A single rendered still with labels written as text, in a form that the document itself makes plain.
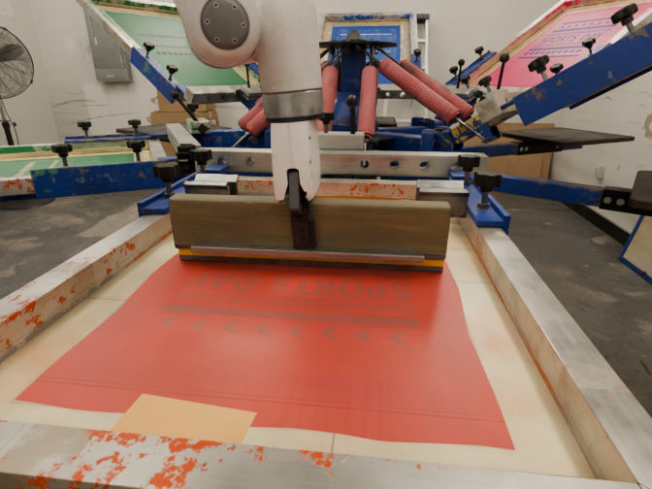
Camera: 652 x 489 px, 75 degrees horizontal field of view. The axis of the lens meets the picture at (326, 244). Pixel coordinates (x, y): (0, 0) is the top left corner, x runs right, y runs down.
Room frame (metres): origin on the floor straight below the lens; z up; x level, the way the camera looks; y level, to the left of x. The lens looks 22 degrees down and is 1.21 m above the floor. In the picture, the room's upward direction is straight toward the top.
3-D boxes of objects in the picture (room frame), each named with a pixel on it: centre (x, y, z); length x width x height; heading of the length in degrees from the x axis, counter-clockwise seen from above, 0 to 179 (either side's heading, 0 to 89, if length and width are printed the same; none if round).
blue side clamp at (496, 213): (0.76, -0.28, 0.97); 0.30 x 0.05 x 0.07; 173
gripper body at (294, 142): (0.55, 0.04, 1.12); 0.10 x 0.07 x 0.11; 174
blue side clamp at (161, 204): (0.83, 0.28, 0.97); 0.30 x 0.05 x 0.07; 173
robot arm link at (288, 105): (0.56, 0.04, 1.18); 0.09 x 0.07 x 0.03; 174
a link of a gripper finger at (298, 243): (0.52, 0.03, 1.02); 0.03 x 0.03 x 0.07; 84
